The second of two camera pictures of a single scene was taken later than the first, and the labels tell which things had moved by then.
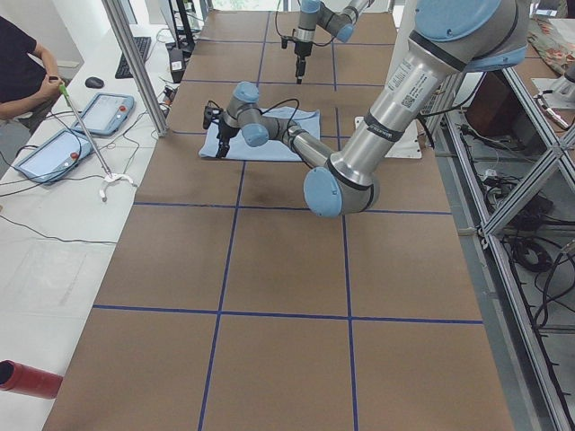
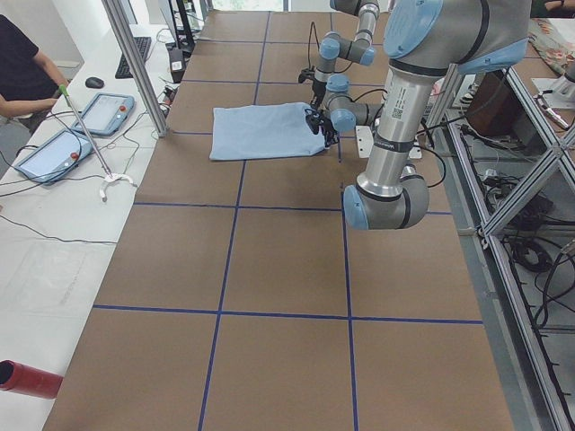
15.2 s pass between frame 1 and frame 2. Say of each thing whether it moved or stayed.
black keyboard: stayed
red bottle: stayed
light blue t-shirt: moved
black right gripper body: moved
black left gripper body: moved
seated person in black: stayed
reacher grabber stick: stayed
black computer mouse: stayed
